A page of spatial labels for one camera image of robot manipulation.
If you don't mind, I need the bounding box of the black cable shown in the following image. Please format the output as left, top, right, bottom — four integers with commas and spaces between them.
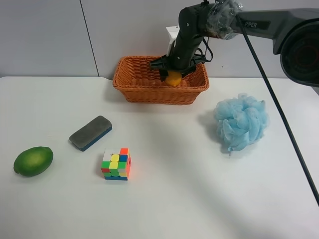
235, 11, 319, 207

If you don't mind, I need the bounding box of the yellow orange mango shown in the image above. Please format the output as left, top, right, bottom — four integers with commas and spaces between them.
164, 71, 182, 87

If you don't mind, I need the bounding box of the green lemon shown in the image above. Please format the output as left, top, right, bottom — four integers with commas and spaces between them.
13, 146, 53, 177

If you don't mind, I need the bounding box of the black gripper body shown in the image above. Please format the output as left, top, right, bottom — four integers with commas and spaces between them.
150, 54, 208, 74

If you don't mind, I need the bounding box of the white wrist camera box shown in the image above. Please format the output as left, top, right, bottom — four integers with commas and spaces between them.
166, 25, 179, 57

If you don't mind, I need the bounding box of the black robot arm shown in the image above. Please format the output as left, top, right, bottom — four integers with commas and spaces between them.
150, 0, 319, 87

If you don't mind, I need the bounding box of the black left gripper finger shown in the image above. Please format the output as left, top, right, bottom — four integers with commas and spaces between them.
159, 69, 169, 82

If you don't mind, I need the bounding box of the orange wicker basket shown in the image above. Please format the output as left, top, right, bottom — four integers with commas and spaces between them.
113, 56, 209, 105

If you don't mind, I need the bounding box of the blue mesh bath sponge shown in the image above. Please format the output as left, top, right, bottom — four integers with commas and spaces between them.
213, 93, 269, 153

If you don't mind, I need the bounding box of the grey felt whiteboard eraser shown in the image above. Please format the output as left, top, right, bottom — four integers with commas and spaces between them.
69, 116, 112, 152

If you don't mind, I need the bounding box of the multicoloured puzzle cube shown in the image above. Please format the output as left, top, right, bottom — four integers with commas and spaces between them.
101, 148, 132, 181

